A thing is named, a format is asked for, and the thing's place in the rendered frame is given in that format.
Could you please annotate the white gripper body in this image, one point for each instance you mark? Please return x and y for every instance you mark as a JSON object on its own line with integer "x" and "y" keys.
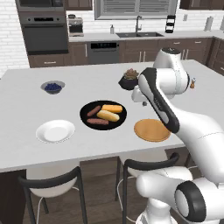
{"x": 137, "y": 94}

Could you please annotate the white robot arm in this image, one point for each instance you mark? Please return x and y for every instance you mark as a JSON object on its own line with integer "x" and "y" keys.
{"x": 201, "y": 137}

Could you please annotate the orange-yellow bun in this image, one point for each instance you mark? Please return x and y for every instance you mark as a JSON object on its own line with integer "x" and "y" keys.
{"x": 112, "y": 108}

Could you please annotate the round wooden plate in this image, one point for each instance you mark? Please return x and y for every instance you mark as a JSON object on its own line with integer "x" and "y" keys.
{"x": 150, "y": 131}

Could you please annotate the pale yellow bun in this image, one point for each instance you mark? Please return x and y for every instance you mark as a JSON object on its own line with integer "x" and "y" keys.
{"x": 108, "y": 116}

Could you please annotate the short brown sausage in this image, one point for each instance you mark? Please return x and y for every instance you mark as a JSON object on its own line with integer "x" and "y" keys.
{"x": 94, "y": 111}

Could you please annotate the long brown sausage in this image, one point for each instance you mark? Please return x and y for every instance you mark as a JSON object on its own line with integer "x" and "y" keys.
{"x": 97, "y": 121}

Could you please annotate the black bowl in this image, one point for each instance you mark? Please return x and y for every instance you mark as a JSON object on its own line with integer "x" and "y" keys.
{"x": 84, "y": 116}

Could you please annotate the grey bowl of blueberries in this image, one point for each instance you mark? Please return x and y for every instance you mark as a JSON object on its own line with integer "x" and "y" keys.
{"x": 52, "y": 87}

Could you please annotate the white plate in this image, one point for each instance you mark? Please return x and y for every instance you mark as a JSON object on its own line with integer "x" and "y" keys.
{"x": 55, "y": 131}

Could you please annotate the black pot with brown plant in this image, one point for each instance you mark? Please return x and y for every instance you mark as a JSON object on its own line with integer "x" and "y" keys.
{"x": 128, "y": 82}

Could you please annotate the brown base cupboards run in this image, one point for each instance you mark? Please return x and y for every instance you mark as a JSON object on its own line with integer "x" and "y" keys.
{"x": 134, "y": 51}

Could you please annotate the small orange shaker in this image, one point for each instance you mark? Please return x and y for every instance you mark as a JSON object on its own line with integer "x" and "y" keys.
{"x": 192, "y": 84}

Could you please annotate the grey dishwasher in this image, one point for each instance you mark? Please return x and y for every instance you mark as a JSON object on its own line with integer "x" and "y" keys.
{"x": 103, "y": 54}

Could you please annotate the dark sink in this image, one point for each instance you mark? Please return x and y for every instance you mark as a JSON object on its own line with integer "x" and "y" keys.
{"x": 140, "y": 34}

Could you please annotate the black and white chair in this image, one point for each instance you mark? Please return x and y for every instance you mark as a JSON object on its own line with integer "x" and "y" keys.
{"x": 49, "y": 183}
{"x": 145, "y": 165}

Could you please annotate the grey soap dispenser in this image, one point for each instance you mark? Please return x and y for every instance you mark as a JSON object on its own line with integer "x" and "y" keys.
{"x": 112, "y": 29}

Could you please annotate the grey tap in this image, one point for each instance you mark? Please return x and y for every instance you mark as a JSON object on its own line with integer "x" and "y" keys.
{"x": 137, "y": 24}

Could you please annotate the black and white rack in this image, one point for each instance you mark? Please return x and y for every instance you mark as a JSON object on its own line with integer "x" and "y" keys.
{"x": 170, "y": 24}

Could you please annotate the window with blinds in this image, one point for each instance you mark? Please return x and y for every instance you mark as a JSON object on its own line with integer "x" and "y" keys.
{"x": 135, "y": 8}

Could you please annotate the silver coffee machine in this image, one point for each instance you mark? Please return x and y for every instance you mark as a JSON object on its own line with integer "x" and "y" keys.
{"x": 75, "y": 26}

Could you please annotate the dark brown kitchen island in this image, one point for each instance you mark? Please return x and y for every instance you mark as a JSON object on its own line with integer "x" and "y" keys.
{"x": 10, "y": 198}

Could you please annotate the brown wall cupboard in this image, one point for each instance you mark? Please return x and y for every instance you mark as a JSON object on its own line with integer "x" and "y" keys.
{"x": 78, "y": 4}
{"x": 201, "y": 4}

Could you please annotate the grey wall oven stack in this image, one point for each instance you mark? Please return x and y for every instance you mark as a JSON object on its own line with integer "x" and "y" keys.
{"x": 43, "y": 35}

